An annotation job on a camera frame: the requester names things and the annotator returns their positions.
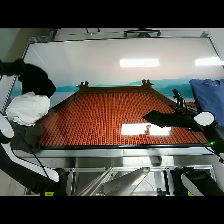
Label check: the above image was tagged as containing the blue T-shirt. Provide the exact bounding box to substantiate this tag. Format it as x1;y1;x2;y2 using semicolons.
189;78;224;129

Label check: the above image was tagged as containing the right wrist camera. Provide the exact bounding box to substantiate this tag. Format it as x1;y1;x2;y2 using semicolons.
171;88;187;114

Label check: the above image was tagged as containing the black cable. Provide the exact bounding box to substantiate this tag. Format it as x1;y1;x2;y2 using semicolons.
19;133;52;184
189;129;224;164

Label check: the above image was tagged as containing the white garment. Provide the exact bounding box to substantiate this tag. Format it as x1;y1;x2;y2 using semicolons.
6;91;51;127

